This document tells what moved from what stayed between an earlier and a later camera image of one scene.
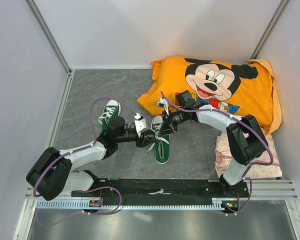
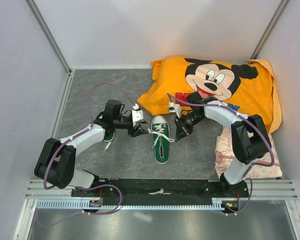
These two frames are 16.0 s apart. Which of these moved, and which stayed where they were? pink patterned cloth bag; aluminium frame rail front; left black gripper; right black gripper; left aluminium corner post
Moved: right black gripper; left black gripper
Stayed: aluminium frame rail front; left aluminium corner post; pink patterned cloth bag
